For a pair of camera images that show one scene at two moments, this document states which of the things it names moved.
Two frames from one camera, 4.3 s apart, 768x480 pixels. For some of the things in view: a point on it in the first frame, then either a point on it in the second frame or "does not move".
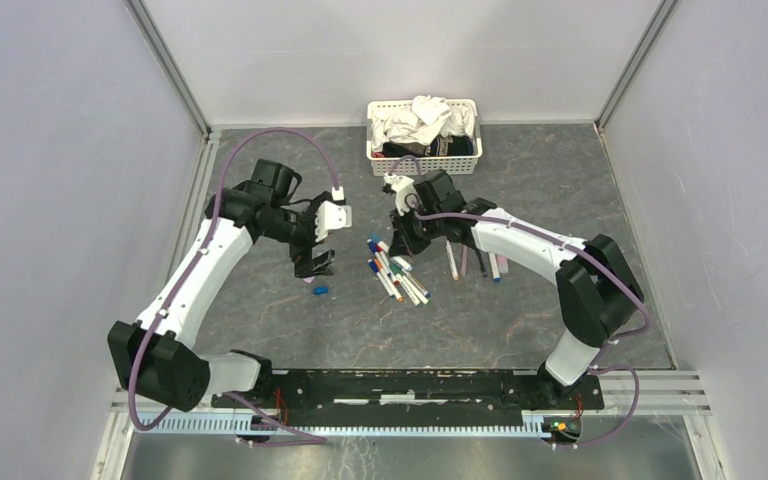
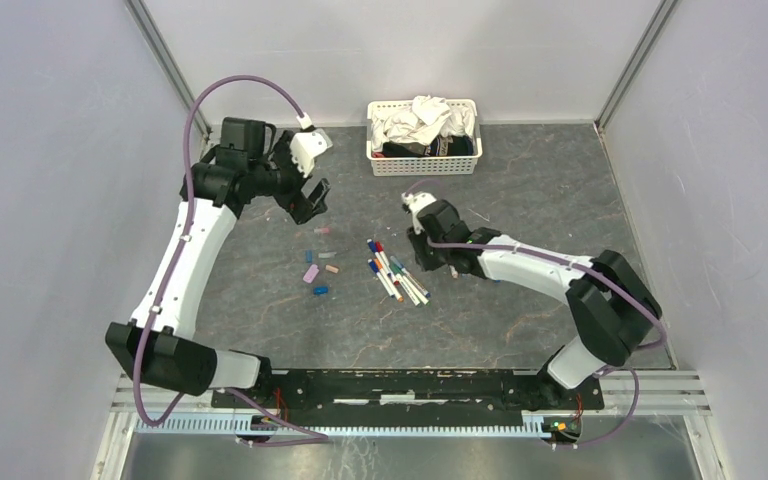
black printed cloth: (453, 146) does not move
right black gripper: (402, 242) to (417, 241)
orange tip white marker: (387, 280) does not move
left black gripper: (302, 257) to (302, 208)
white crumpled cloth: (428, 117) does not move
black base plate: (387, 397) does not move
